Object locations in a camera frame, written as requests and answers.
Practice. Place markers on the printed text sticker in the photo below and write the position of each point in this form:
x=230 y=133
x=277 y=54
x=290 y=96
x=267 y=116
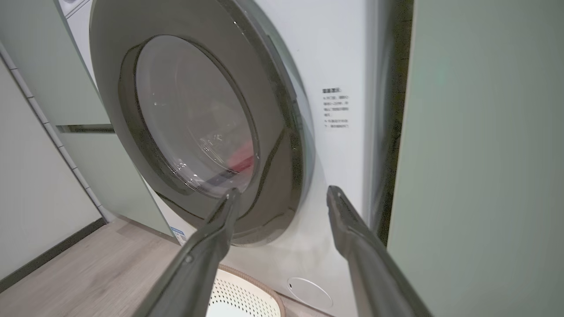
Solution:
x=335 y=108

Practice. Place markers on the white front-load washing machine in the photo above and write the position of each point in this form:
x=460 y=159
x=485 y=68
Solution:
x=343 y=176

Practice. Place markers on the round white filter cover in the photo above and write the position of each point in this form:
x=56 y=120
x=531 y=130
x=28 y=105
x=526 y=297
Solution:
x=310 y=293

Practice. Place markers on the large pale green cabinet door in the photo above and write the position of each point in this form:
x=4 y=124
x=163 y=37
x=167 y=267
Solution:
x=114 y=185

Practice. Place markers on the pale green cabinet white side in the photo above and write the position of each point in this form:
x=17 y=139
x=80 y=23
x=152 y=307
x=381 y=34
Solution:
x=484 y=154

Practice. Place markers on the blue energy label sticker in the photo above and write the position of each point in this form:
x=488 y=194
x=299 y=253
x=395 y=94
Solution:
x=178 y=235

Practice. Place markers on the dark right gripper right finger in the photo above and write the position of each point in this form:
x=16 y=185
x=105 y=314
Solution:
x=370 y=264

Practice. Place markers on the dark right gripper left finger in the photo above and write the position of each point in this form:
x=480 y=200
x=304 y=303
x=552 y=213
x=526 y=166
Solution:
x=198 y=264

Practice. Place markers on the red garment with white stripes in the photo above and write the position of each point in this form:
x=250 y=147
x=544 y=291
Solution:
x=244 y=164

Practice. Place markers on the small pale green cabinet front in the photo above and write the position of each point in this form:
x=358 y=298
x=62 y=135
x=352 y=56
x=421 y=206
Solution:
x=44 y=66

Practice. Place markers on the cream perforated laundry basket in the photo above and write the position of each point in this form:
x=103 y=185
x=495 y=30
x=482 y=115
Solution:
x=238 y=299

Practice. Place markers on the grey washing machine door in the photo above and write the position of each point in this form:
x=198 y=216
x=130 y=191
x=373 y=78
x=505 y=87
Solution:
x=282 y=154

